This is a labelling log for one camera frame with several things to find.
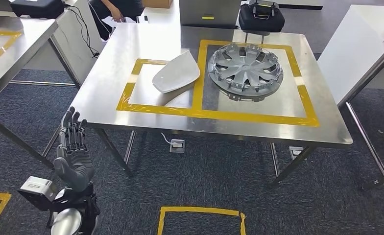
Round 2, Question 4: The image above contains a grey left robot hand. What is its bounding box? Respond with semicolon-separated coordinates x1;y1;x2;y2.
53;106;96;193

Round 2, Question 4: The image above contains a white plastic shell part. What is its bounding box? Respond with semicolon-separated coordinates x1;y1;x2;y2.
151;49;201;94

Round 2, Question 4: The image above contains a silver floor socket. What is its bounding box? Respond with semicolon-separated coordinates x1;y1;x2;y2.
168;138;186;154
288;146;305;161

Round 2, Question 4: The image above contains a stainless steel table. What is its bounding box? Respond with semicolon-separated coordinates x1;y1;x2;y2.
0;18;60;170
337;34;384;192
70;22;354;189

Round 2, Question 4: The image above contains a white side panel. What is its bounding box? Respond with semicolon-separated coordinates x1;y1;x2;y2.
23;0;104;88
317;4;384;107

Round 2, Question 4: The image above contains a yellow table tape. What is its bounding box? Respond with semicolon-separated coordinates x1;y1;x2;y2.
0;29;23;72
115;39;320;128

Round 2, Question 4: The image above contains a person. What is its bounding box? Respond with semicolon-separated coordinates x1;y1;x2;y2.
87;0;144;42

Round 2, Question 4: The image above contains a black case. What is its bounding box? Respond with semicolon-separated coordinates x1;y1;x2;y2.
9;0;66;20

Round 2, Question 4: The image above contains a brown cardboard box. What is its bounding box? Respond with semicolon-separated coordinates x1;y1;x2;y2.
142;0;173;9

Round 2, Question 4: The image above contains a grey wheel cover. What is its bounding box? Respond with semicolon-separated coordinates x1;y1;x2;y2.
207;43;285;103

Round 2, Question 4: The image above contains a black bag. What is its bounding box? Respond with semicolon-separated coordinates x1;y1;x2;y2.
238;0;286;45

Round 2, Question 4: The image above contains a black handheld controller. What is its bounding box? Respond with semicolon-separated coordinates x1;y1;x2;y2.
248;0;280;21

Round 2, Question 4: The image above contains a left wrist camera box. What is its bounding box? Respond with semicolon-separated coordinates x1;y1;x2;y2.
17;175;59;212

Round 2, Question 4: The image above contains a white power cable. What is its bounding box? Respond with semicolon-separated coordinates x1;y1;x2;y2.
160;132;174;145

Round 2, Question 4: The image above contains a black panel cable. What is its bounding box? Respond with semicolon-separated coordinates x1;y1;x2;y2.
63;4;100;59

